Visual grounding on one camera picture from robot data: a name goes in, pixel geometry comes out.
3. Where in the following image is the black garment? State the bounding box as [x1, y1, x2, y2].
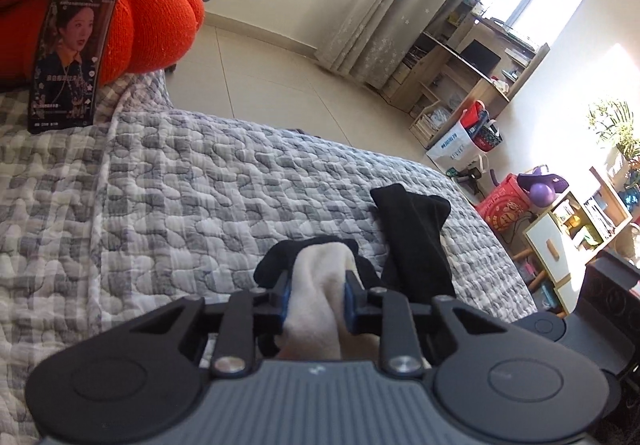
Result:
[254, 184, 456, 304]

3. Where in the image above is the white cream garment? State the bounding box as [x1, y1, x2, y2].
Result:
[276, 243, 380, 361]

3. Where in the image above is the white paper shopping bag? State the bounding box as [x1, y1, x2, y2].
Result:
[426, 100, 502, 176]

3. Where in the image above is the grey checked quilt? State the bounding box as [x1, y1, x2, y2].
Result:
[1, 72, 535, 444]

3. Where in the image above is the white wooden cabinet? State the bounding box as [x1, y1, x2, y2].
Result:
[521, 168, 631, 315]

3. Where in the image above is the purple ball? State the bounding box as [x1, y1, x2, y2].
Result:
[528, 183, 556, 208]

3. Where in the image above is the wooden desk with shelves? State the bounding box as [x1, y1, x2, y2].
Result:
[382, 0, 550, 148]

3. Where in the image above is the black monitor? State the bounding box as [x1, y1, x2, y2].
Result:
[460, 40, 501, 78]

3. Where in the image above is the green potted plant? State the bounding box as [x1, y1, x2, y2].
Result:
[588, 100, 639, 163]

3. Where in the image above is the black smartphone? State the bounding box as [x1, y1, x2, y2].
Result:
[27, 0, 117, 134]

